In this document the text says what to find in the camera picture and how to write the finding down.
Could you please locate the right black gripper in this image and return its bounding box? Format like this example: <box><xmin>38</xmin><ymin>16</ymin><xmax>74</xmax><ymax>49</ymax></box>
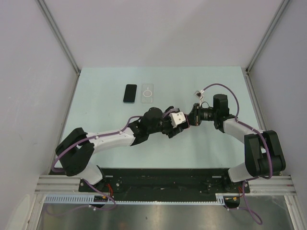
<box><xmin>182</xmin><ymin>103</ymin><xmax>218</xmax><ymax>126</ymax></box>

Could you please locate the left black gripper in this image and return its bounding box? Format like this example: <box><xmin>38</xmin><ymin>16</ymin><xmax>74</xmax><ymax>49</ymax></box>
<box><xmin>147</xmin><ymin>106</ymin><xmax>182</xmax><ymax>138</ymax></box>

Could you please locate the clear phone case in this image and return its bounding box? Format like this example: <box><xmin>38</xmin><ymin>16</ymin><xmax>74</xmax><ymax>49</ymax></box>
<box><xmin>141</xmin><ymin>83</ymin><xmax>154</xmax><ymax>104</ymax></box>

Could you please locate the black phone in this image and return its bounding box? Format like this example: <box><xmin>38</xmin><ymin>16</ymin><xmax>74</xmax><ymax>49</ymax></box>
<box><xmin>123</xmin><ymin>84</ymin><xmax>137</xmax><ymax>104</ymax></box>

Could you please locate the pink cased phone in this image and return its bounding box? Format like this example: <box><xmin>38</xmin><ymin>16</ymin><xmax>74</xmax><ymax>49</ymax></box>
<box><xmin>181</xmin><ymin>114</ymin><xmax>190</xmax><ymax>129</ymax></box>

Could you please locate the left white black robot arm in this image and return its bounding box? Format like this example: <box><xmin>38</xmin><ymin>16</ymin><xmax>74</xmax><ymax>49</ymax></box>
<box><xmin>52</xmin><ymin>107</ymin><xmax>189</xmax><ymax>192</ymax></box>

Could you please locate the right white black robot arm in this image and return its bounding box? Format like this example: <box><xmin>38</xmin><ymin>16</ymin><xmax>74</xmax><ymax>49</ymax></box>
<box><xmin>187</xmin><ymin>94</ymin><xmax>286</xmax><ymax>192</ymax></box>

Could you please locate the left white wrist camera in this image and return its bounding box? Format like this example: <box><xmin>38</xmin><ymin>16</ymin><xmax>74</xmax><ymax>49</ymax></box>
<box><xmin>169</xmin><ymin>112</ymin><xmax>187</xmax><ymax>128</ymax></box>

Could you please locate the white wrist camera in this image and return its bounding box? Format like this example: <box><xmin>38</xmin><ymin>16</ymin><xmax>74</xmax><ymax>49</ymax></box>
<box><xmin>169</xmin><ymin>112</ymin><xmax>187</xmax><ymax>128</ymax></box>
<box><xmin>194</xmin><ymin>90</ymin><xmax>204</xmax><ymax>104</ymax></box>

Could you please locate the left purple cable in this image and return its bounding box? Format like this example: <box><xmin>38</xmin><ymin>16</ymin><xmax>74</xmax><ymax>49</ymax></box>
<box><xmin>45</xmin><ymin>108</ymin><xmax>179</xmax><ymax>218</ymax></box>

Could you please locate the purple cable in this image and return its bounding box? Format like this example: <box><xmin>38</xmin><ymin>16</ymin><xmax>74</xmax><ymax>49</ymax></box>
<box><xmin>201</xmin><ymin>83</ymin><xmax>274</xmax><ymax>226</ymax></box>
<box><xmin>45</xmin><ymin>108</ymin><xmax>179</xmax><ymax>218</ymax></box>

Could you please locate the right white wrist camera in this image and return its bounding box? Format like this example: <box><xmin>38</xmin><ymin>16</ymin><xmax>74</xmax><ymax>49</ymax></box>
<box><xmin>194</xmin><ymin>90</ymin><xmax>204</xmax><ymax>104</ymax></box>

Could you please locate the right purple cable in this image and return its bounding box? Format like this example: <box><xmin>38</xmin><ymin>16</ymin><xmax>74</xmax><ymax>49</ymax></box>
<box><xmin>201</xmin><ymin>83</ymin><xmax>274</xmax><ymax>226</ymax></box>

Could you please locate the right aluminium corner post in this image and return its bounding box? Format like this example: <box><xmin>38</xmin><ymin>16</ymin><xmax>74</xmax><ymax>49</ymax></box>
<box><xmin>245</xmin><ymin>0</ymin><xmax>292</xmax><ymax>72</ymax></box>

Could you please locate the aluminium corner post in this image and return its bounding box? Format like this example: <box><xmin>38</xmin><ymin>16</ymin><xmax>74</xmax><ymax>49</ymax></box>
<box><xmin>245</xmin><ymin>0</ymin><xmax>292</xmax><ymax>72</ymax></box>
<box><xmin>35</xmin><ymin>0</ymin><xmax>81</xmax><ymax>76</ymax></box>

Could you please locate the white slotted cable duct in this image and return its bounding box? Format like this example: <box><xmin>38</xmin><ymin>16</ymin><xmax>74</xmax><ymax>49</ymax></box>
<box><xmin>44</xmin><ymin>194</ymin><xmax>227</xmax><ymax>205</ymax></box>

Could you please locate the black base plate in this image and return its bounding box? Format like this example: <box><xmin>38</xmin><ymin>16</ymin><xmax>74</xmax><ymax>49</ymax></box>
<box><xmin>49</xmin><ymin>167</ymin><xmax>281</xmax><ymax>194</ymax></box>

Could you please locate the aluminium frame rail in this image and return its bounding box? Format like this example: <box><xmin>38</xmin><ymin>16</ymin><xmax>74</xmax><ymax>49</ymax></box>
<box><xmin>35</xmin><ymin>175</ymin><xmax>296</xmax><ymax>196</ymax></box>

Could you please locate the left aluminium corner post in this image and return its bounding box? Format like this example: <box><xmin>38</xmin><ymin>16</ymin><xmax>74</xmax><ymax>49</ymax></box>
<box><xmin>35</xmin><ymin>0</ymin><xmax>81</xmax><ymax>76</ymax></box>

